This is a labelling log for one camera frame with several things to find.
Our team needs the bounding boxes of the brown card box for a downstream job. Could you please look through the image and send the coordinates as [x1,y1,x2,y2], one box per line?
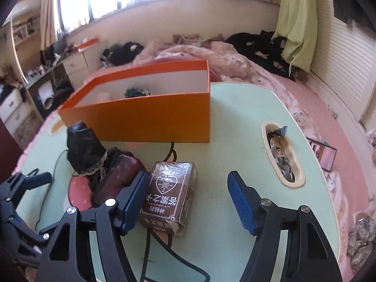
[139,162,198,236]

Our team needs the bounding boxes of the patterned cloth on bed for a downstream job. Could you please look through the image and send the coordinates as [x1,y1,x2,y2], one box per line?
[347,216,375,274]

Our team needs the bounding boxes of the black shiny lace bag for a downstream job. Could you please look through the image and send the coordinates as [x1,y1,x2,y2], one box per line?
[67,121,107,176]

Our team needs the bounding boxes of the dark red textured pouch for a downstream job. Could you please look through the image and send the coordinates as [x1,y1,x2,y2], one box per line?
[86,148,146,208]

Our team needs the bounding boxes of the smartphone on bed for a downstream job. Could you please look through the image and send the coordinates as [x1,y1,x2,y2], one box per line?
[307,137,337,172]

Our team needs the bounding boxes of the foil wrappers in slot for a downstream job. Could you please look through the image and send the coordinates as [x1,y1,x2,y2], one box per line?
[266,126,295,183]

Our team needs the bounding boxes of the white drawer cabinet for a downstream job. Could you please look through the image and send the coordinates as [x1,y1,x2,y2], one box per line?
[63,40,108,90]

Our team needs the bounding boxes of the dark green item in box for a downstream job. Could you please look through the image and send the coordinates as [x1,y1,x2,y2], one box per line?
[124,88,152,98]

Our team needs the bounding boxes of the beige window curtain left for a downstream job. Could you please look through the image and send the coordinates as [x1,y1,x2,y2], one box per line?
[40,0,59,51]

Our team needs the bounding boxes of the black clothes pile left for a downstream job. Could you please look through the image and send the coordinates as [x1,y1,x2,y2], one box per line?
[100,41,144,66]

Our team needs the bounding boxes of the black clothes pile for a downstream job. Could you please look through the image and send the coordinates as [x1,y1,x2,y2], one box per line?
[100,41,144,66]
[225,31,295,82]

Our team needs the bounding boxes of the orange cardboard box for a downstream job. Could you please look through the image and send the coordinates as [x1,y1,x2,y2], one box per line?
[58,60,210,143]

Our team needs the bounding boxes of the pink floral quilt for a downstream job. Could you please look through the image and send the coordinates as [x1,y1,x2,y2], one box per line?
[133,39,294,95]

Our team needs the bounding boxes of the black clothes pile right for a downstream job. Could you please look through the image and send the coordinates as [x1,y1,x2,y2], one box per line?
[225,31,295,82]

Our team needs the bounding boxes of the green hanging cloth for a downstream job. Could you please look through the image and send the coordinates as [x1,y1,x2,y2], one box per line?
[273,0,317,72]

